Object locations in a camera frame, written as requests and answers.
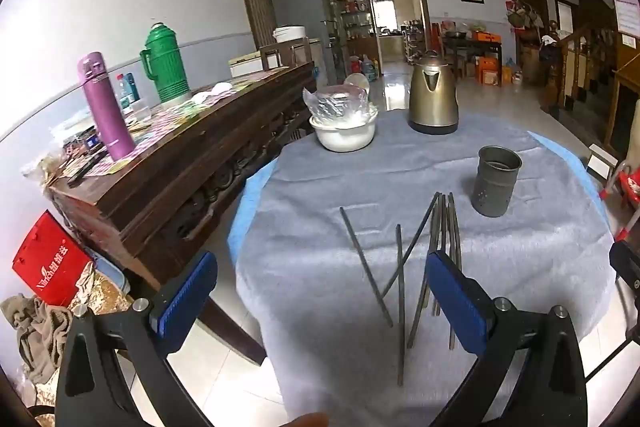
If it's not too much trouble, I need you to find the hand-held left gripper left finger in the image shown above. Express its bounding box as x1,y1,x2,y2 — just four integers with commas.
55,251,218,427

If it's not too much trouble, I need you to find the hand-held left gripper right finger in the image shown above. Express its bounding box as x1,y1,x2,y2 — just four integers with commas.
424,251,588,427

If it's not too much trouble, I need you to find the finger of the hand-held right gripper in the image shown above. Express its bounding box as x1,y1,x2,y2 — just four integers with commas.
609,239,640,308

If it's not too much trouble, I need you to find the grey metal chopstick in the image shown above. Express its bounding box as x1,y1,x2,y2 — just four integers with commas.
339,206,395,328
433,194,449,317
447,192,458,352
381,192,442,300
419,202,441,312
452,197,463,270

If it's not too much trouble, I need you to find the pair of chopsticks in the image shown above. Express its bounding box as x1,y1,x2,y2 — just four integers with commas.
407,193,446,350

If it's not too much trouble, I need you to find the grey metal chopstick holder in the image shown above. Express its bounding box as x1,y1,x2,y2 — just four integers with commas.
472,145,521,219

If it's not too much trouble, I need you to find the person's left hand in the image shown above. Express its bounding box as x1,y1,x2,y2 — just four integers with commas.
279,412,329,427

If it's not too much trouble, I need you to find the red plastic chair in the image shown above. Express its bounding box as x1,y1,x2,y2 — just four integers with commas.
602,159,640,248

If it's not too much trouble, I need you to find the blue table cloth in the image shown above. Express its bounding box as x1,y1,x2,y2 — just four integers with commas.
227,129,613,268

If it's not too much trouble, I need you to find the dark carved wooden sideboard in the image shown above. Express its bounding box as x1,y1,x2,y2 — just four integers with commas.
47,62,318,365

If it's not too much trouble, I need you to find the grey fleece table cloth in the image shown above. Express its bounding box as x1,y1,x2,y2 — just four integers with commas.
235,109,617,427

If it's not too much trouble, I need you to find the red cardboard box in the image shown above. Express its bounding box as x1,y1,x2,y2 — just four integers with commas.
11,211,96,308

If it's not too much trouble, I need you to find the pile of grey cloth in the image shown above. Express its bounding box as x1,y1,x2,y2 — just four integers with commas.
0,294,76,385

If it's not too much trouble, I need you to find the black remote control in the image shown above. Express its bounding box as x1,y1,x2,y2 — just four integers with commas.
67,152,108,185

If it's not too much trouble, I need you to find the colourful patterned mat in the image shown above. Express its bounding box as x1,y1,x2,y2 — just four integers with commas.
85,69,291,178

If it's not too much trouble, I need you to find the clear glass cup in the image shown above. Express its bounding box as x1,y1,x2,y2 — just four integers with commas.
122,102,152,124

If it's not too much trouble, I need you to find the purple thermos flask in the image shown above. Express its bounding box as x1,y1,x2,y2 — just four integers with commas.
76,52,137,162

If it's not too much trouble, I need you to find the white plastic bowl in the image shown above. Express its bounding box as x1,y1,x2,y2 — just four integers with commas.
309,109,378,152

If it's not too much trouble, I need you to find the wooden stair railing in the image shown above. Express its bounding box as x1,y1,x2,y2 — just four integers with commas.
542,0,640,158

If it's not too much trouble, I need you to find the golden electric kettle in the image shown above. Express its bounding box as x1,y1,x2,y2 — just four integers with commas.
407,51,460,135

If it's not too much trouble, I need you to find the blue label water bottle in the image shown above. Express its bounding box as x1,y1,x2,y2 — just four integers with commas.
116,73,138,108

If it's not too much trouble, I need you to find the green thermos jug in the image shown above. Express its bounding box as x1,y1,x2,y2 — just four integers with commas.
139,23,190,104

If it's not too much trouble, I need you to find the orange cardboard box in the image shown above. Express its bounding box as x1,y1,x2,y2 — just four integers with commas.
480,57,501,86

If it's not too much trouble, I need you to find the clear plastic bag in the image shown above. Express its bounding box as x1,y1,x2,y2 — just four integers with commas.
302,84,378,130

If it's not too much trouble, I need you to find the cream white box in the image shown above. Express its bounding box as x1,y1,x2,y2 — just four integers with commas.
229,52,266,78

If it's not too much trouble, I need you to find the dark wooden side table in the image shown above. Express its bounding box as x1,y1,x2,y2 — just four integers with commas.
442,31,503,78

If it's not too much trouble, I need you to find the brown wooden chair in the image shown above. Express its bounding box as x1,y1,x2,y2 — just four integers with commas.
259,38,313,70

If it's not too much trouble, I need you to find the white lidded pot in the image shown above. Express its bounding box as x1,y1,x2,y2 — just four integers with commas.
272,25,307,42

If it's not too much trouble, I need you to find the grey refrigerator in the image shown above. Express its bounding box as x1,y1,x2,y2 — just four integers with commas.
265,0,341,72

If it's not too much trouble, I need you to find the shelf of goods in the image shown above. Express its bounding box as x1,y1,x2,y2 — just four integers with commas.
330,0,373,42

